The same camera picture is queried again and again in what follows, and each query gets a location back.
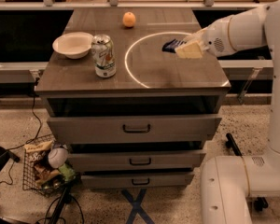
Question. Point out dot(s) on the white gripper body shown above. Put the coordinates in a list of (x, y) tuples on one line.
[(216, 37)]

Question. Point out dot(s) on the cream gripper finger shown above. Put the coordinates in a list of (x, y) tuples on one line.
[(190, 50), (196, 37)]

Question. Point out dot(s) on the dark blue rxbar wrapper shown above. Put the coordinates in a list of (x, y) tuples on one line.
[(170, 46)]

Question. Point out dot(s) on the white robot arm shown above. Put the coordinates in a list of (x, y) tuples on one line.
[(227, 182)]

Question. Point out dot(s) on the green white 7up can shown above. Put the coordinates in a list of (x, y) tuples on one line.
[(103, 55)]

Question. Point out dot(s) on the orange fruit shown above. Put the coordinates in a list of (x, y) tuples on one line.
[(129, 19)]

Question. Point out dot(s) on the grey drawer cabinet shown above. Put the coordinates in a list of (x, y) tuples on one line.
[(148, 81)]

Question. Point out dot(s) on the middle grey drawer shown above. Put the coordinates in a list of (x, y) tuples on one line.
[(127, 161)]

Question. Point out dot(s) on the grey drawer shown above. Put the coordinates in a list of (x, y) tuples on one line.
[(134, 129), (144, 180), (127, 161)]

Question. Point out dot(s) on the white bowl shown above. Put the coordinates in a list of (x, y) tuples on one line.
[(74, 45)]

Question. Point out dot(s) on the top grey drawer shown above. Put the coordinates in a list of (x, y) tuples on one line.
[(134, 129)]

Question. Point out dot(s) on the bottom grey drawer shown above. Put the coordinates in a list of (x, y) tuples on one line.
[(144, 180)]

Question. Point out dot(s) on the white ball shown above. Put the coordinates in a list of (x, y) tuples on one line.
[(57, 157)]

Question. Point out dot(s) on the green packet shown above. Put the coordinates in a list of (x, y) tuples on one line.
[(68, 172)]

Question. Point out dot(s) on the tan chip bag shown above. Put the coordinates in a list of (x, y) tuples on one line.
[(38, 152)]

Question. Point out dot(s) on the black tripod stand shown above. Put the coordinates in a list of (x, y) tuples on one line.
[(54, 211)]

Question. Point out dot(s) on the black wire basket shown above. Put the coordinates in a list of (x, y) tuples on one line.
[(54, 186)]

